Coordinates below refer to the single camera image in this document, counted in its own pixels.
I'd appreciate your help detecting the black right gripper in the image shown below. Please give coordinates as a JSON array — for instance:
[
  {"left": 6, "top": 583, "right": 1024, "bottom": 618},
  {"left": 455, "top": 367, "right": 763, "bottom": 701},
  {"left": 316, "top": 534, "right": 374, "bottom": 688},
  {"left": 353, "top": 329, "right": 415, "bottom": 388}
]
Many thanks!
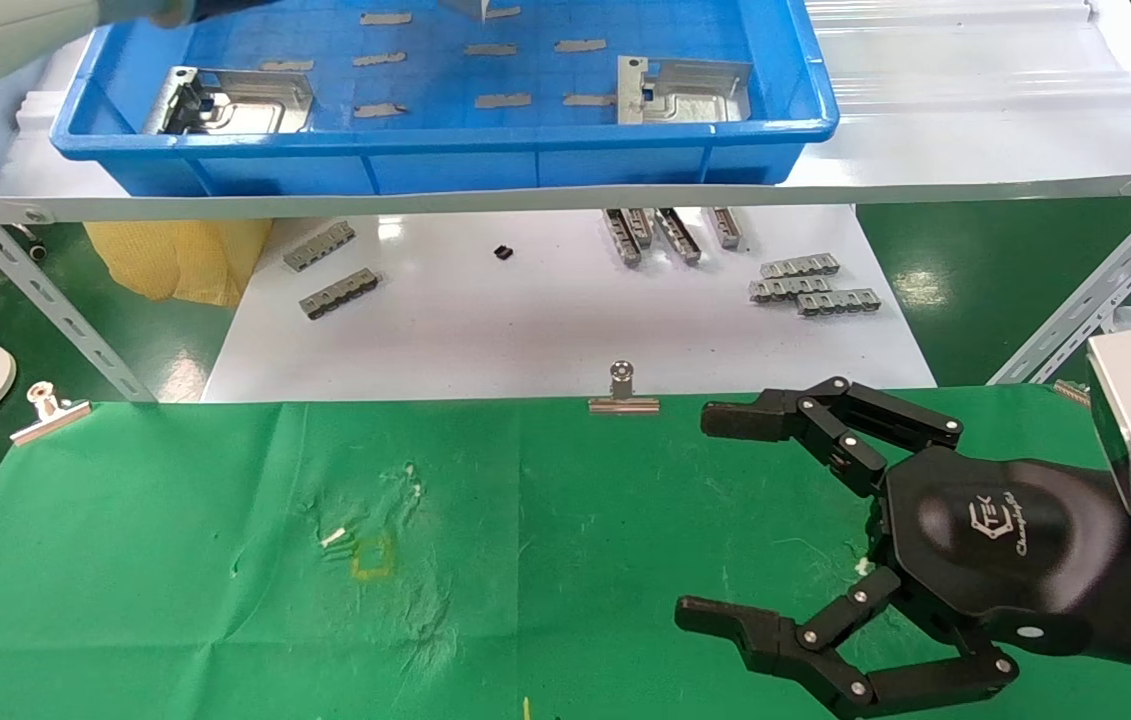
[{"left": 675, "top": 377, "right": 1126, "bottom": 720}]

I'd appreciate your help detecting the green table cloth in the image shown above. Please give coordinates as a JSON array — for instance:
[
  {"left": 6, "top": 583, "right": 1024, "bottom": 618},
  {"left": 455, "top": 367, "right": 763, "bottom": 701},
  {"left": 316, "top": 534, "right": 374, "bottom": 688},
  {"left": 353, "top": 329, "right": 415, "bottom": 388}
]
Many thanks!
[{"left": 0, "top": 385, "right": 1131, "bottom": 720}]

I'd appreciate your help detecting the grey connector strips right group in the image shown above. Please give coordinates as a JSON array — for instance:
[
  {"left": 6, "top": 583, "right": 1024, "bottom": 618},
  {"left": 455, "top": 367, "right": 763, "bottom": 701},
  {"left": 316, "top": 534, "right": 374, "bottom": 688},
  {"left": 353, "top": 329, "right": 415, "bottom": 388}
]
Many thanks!
[{"left": 797, "top": 289, "right": 883, "bottom": 318}]

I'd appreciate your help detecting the white metal shelf board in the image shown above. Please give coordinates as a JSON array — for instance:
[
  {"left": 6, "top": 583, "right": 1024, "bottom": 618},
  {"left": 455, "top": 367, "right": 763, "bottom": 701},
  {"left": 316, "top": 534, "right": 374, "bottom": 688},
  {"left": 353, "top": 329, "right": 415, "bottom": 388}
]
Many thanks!
[{"left": 0, "top": 0, "right": 1131, "bottom": 223}]

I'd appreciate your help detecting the blue plastic bin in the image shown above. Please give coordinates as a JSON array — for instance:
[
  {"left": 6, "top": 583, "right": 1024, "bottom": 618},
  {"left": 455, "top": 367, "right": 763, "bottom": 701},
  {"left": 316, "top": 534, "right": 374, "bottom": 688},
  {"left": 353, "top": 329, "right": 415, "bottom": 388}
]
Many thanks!
[{"left": 50, "top": 0, "right": 839, "bottom": 198}]

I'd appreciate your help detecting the yellow mesh bag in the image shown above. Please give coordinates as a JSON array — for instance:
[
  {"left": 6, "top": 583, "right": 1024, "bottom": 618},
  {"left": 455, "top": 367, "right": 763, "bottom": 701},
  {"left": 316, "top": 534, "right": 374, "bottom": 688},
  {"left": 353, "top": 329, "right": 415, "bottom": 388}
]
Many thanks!
[{"left": 85, "top": 218, "right": 274, "bottom": 308}]

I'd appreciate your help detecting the perforated grey shelf post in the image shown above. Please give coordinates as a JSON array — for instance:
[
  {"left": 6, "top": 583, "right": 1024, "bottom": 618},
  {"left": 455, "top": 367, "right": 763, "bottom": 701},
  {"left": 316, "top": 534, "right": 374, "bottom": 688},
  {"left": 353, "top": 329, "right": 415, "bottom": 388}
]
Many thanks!
[
  {"left": 0, "top": 150, "right": 158, "bottom": 403},
  {"left": 988, "top": 165, "right": 1131, "bottom": 388}
]

